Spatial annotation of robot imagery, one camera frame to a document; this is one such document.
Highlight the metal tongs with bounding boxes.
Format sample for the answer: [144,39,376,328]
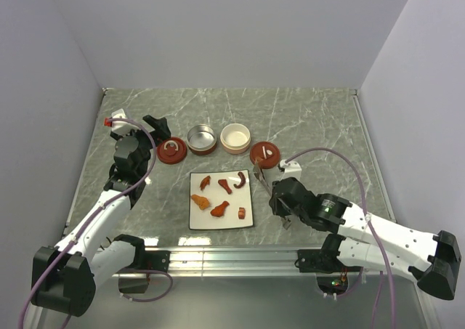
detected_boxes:
[253,161,291,230]

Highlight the dark red curved sausage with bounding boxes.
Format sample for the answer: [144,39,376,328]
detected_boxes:
[234,171,246,189]

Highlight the small red drumstick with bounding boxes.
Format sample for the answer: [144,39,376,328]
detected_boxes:
[218,179,233,195]

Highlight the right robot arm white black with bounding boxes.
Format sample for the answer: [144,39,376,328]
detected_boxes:
[269,177,461,301]

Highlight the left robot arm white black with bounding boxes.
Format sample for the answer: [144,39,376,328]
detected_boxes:
[26,110,171,317]

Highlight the steel bowl red base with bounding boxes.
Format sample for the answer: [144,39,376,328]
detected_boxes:
[187,124,217,155]

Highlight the red lid with white tab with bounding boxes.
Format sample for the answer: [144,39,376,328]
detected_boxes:
[249,141,280,169]

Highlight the braised pork belly cube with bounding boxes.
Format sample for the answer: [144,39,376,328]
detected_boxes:
[238,207,246,219]

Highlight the small orange chicken wing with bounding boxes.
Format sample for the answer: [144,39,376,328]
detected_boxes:
[199,176,211,191]

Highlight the white square plate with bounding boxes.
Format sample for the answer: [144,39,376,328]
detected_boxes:
[189,169,254,230]

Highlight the large orange drumstick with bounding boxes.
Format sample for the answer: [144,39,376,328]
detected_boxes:
[210,201,230,218]

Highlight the pink cream round container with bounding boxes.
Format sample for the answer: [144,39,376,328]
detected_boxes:
[220,123,251,155]

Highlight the orange fried chicken piece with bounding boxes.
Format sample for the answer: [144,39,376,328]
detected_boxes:
[190,194,211,211]

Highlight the red lid with ring handle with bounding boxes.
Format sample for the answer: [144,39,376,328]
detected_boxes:
[157,137,187,165]

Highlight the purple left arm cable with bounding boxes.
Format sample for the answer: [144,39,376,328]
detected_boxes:
[17,117,173,329]

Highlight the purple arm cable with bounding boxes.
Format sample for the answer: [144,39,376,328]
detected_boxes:
[17,117,173,329]
[284,147,397,329]

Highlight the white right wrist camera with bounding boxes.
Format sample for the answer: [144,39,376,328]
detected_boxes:
[278,160,302,180]

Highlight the aluminium rail frame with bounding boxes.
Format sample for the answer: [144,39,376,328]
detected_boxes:
[46,87,437,329]

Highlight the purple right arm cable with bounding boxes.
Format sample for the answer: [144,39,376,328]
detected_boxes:
[284,147,397,329]

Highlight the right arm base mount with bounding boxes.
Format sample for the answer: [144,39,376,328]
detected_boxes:
[294,234,362,274]

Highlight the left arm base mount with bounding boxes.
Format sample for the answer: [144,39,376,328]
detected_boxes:
[113,235,174,303]

